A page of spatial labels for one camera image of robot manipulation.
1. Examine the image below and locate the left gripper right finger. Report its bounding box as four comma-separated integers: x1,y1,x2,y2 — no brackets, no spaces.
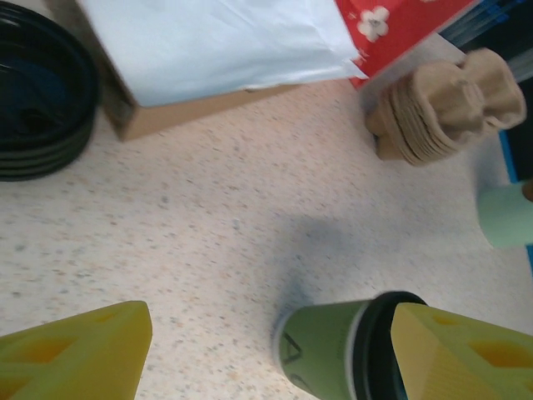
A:
389,302,533,400

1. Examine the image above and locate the mint green straw holder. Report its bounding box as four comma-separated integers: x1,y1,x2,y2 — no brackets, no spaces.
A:
476,182,533,249

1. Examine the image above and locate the black coffee cup lid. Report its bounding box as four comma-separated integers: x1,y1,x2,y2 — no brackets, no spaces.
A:
349,290,430,400

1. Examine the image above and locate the green paper coffee cup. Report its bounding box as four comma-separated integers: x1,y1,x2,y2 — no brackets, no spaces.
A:
270,299,371,400

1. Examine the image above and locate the brown pulp cup carrier stack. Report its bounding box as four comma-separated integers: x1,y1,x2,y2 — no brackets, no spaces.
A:
366,47,528,170

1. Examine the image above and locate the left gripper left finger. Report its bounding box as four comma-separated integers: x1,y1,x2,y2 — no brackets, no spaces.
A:
0,300,153,400

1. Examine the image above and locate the red white paper gift bag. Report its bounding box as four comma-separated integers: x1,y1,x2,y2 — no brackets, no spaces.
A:
335,0,480,91

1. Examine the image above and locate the white paper napkin stack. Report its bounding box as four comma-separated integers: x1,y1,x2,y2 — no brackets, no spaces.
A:
78,0,370,108

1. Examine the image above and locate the brown cardboard box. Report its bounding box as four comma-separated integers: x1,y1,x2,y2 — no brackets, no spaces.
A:
45,0,305,143

